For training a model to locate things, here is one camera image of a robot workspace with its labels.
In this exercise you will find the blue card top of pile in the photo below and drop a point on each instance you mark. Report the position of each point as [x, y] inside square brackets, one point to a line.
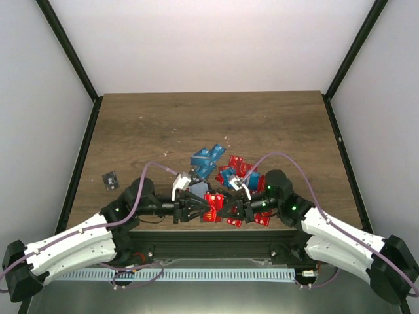
[205, 156]

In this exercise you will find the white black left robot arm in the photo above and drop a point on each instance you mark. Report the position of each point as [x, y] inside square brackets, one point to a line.
[101, 239]

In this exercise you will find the light blue slotted cable duct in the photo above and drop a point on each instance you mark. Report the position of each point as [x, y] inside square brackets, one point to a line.
[276, 275]

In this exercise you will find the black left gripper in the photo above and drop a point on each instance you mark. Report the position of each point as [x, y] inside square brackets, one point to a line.
[181, 212]

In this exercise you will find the lone black VIP card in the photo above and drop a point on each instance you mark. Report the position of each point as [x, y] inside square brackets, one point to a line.
[110, 181]

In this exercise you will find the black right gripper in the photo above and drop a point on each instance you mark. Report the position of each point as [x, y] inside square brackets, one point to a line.
[239, 214]

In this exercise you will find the black leather card holder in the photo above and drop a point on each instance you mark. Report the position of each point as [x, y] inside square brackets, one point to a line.
[200, 189]

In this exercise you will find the black left frame post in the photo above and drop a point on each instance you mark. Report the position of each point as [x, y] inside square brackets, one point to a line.
[59, 31]

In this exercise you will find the black front frame rail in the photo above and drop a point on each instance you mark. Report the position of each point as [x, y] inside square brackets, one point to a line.
[282, 247]

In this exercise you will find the black aluminium frame post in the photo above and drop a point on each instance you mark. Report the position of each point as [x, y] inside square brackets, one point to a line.
[358, 42]

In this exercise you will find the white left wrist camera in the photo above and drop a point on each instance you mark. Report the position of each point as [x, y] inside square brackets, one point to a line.
[181, 183]

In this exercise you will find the red vip card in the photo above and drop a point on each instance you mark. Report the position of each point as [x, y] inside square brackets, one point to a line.
[215, 204]
[234, 222]
[262, 219]

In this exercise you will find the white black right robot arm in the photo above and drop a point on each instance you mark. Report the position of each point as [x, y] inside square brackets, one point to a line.
[386, 264]

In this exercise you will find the blue card beside red cards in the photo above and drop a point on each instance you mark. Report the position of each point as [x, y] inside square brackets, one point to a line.
[252, 180]

